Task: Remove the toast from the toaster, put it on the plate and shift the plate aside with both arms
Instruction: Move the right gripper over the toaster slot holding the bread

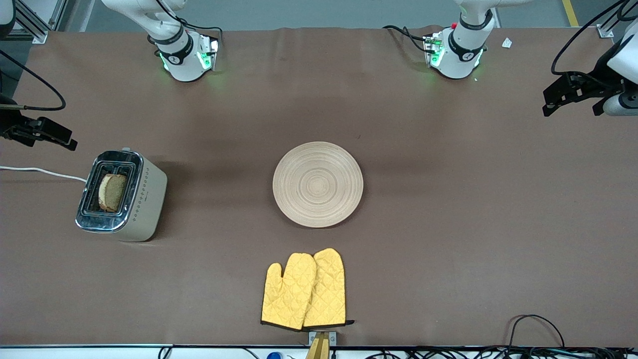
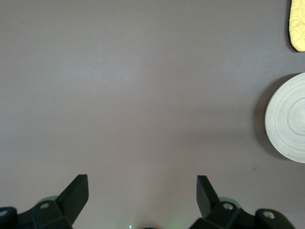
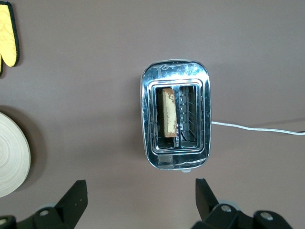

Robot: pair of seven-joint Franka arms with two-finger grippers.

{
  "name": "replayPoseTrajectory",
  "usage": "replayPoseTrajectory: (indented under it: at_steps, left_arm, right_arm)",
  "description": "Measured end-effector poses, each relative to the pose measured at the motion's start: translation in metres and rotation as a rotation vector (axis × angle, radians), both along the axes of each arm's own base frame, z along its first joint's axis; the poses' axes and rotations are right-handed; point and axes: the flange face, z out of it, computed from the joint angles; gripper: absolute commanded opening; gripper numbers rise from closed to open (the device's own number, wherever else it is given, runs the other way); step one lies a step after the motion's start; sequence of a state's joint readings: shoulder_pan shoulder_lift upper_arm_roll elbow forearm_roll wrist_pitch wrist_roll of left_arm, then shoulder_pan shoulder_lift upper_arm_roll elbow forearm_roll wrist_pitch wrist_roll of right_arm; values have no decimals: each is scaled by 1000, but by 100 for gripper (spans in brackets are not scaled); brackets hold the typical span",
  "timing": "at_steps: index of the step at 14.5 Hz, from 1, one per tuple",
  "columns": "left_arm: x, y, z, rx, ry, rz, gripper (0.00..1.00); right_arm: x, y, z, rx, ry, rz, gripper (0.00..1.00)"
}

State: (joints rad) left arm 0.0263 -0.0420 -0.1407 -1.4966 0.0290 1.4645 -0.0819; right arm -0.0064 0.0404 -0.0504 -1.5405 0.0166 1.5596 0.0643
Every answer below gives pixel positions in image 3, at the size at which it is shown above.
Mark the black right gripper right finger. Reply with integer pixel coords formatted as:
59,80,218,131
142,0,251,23
190,178,293,229

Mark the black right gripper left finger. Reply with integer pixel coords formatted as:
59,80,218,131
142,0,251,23
0,179,89,229

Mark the round light wooden plate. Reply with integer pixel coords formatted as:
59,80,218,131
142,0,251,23
0,112,31,198

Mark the brown bread toast slice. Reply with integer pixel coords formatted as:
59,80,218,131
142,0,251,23
162,87,178,138

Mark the brown table cover sheet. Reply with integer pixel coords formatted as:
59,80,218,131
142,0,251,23
0,0,305,229

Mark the chrome and beige toaster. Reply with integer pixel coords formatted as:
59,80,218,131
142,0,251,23
140,59,212,174

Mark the yellow quilted oven mitt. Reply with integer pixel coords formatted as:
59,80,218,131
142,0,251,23
0,1,20,77

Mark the white toaster power cable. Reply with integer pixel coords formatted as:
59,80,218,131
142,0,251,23
211,121,305,136

